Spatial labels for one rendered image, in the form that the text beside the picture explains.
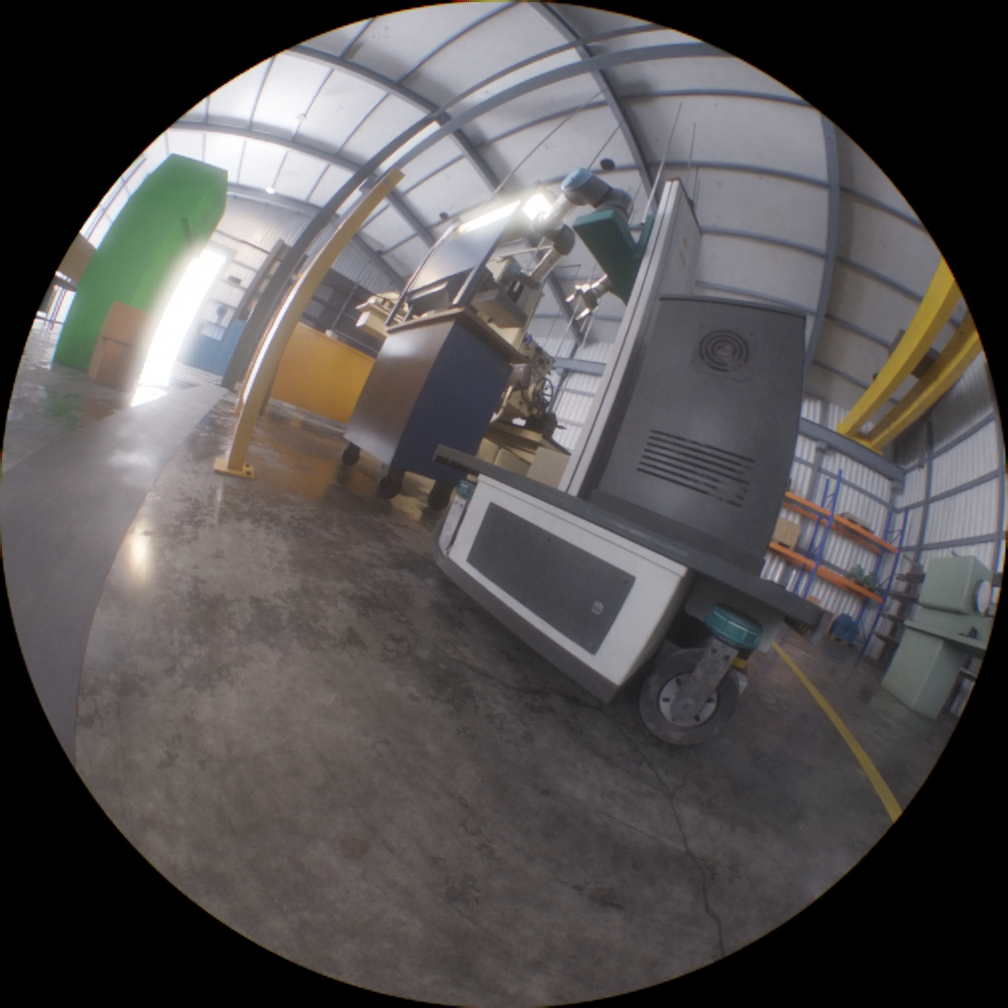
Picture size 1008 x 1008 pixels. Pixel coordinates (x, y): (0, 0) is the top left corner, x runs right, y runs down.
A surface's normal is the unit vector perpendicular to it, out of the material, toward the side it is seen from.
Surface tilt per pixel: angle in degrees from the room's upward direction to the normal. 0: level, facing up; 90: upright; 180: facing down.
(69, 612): 0
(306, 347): 90
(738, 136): 169
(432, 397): 90
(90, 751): 0
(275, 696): 0
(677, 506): 90
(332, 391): 90
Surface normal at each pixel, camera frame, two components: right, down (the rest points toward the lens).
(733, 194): -0.48, 0.87
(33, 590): 0.39, -0.92
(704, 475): -0.65, -0.21
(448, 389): 0.69, 0.35
